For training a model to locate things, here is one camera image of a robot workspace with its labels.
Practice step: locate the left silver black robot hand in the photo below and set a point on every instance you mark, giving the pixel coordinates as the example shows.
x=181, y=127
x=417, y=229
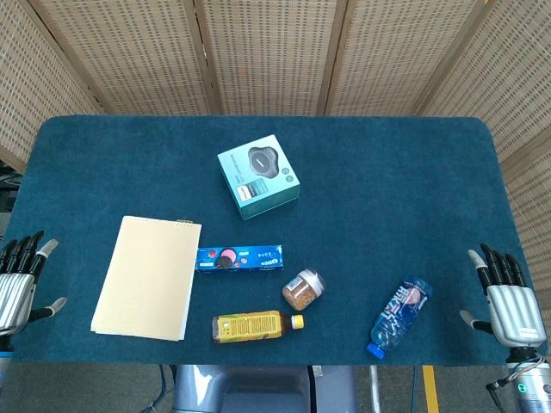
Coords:
x=17, y=297

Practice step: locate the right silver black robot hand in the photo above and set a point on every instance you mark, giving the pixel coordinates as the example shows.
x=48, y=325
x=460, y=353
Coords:
x=514, y=314

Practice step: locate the beige notebook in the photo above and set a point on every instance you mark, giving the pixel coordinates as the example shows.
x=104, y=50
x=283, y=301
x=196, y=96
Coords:
x=146, y=275

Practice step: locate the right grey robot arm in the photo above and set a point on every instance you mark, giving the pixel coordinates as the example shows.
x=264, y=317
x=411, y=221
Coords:
x=536, y=387

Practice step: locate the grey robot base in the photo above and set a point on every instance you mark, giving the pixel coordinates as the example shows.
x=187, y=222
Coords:
x=258, y=391

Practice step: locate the blue Pepsi bottle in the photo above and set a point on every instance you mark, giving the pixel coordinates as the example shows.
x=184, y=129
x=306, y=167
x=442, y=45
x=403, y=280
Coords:
x=398, y=316

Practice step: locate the white pole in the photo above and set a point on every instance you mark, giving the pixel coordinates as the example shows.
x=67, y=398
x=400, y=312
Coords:
x=375, y=389

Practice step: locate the dark teal table cloth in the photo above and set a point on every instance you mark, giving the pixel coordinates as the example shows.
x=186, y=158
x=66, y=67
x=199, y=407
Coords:
x=387, y=193

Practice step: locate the clear jar of orange snacks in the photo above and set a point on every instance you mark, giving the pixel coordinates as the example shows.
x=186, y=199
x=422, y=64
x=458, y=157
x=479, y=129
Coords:
x=301, y=292

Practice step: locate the blue Oreo cookie box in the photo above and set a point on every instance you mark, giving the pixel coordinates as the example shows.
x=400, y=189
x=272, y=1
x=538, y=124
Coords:
x=245, y=260

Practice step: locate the yellow-label tea bottle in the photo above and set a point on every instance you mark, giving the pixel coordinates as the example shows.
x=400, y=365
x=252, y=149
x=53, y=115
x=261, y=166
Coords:
x=249, y=327

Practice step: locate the teal product box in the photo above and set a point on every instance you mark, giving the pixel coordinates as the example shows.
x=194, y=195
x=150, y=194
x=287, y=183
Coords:
x=258, y=180

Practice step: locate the woven bamboo folding screen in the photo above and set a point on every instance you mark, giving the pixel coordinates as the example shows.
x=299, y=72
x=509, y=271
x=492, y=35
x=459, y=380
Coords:
x=267, y=56

